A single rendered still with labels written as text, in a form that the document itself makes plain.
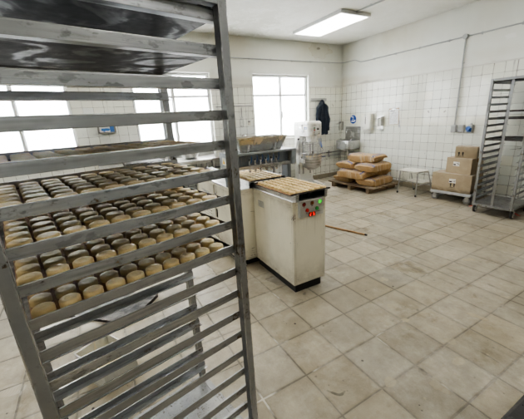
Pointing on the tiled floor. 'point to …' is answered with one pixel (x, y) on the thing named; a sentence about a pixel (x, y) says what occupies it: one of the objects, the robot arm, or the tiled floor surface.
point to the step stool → (415, 178)
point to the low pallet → (363, 185)
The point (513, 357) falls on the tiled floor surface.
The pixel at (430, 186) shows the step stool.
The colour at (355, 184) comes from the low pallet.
